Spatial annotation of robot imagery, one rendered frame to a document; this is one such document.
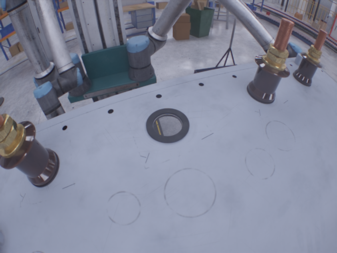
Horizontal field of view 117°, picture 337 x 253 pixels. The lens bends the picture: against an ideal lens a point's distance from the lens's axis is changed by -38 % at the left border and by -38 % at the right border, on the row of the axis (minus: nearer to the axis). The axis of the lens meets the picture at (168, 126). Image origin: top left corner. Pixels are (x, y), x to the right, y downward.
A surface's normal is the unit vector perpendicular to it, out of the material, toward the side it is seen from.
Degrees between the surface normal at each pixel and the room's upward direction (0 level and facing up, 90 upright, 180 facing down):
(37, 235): 0
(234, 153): 0
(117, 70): 90
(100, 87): 0
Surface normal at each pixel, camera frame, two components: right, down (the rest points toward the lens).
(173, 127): -0.01, -0.62
